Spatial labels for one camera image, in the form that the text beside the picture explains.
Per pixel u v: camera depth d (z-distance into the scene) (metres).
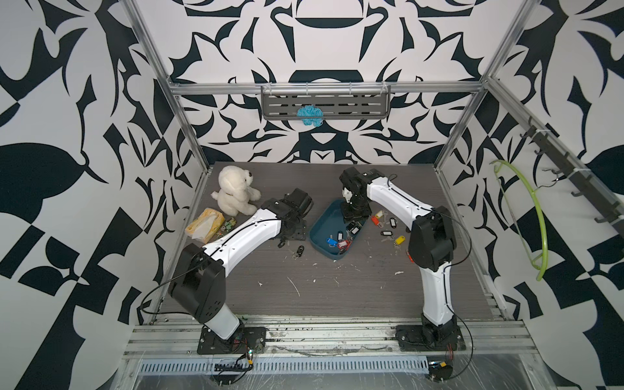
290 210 0.60
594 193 0.55
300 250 0.94
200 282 0.43
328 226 0.97
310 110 0.91
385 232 0.97
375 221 1.01
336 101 0.94
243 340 0.73
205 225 0.95
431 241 0.54
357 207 0.81
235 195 0.91
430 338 0.66
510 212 0.78
